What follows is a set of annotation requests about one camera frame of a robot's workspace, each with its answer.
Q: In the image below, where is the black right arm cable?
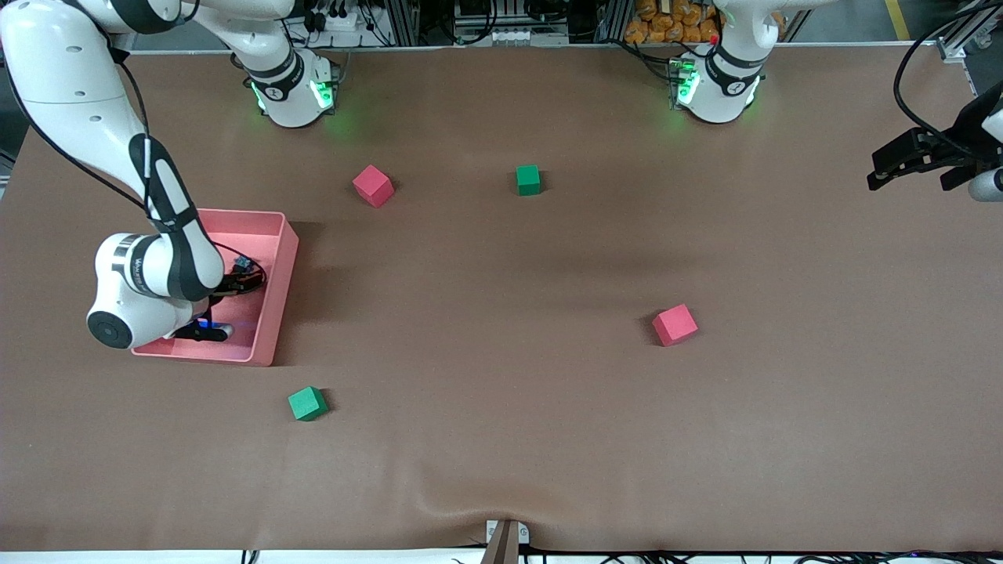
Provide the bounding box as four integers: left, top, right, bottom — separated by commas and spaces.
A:
0, 47, 269, 295

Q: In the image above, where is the pink plastic bin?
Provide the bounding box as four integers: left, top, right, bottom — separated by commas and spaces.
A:
131, 209, 300, 367

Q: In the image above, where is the pink foam cube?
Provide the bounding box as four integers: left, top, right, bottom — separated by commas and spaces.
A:
652, 304, 699, 347
352, 164, 395, 209

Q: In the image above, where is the aluminium frame profile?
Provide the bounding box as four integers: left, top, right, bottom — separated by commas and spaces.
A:
936, 0, 1003, 63

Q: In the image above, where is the metal table clamp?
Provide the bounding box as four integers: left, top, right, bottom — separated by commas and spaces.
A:
486, 519, 530, 564

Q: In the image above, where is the white power strip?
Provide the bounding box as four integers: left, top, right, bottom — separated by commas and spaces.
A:
310, 0, 363, 32

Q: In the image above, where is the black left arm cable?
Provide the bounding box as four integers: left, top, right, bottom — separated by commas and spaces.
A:
893, 0, 1003, 165

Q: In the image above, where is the bag of orange items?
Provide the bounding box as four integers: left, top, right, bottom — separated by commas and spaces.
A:
625, 0, 722, 45

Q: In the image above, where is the brown table mat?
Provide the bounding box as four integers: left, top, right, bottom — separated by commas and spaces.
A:
0, 43, 1003, 553

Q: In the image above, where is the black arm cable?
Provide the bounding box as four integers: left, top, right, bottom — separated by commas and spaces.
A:
0, 47, 269, 295
893, 0, 1003, 165

